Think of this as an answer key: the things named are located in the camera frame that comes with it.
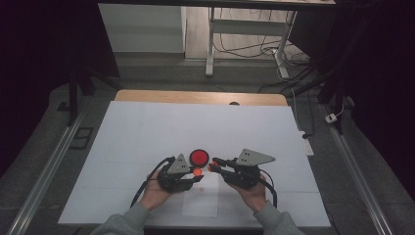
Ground round red ink pad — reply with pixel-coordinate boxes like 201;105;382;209
189;149;210;169

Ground dark curtain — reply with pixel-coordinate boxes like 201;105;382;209
0;0;121;179
289;0;415;200

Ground white power strip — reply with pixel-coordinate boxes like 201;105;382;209
299;130;315;158

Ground large white board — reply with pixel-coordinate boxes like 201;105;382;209
58;100;332;229

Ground black metal stand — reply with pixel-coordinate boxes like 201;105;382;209
293;63;347;135
66;69;123;128

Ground black floor cables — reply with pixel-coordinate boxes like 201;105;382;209
213;8;315;94

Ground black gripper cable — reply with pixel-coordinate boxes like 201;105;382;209
258;168;279;210
129;156;177;210

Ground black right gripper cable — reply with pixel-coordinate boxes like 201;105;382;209
258;168;279;210

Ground person's left hand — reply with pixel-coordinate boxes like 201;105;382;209
139;170;178;212

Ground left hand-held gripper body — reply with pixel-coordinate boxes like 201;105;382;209
157;153;197;194

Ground person's right hand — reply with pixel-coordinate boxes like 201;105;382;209
229;173;269;215

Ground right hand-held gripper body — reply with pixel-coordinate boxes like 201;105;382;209
220;148;277;191

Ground white cabinet panel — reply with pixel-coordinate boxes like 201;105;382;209
98;3;187;54

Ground desk with white frame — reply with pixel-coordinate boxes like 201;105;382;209
97;0;337;79

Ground white paper sheet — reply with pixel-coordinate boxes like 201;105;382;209
181;170;219;218

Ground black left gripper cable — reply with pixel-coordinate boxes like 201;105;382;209
129;156;177;210

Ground black floor socket frame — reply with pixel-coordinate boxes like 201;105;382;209
69;126;95;151

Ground aluminium floor rail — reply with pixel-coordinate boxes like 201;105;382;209
320;103;394;235
5;110;86;235

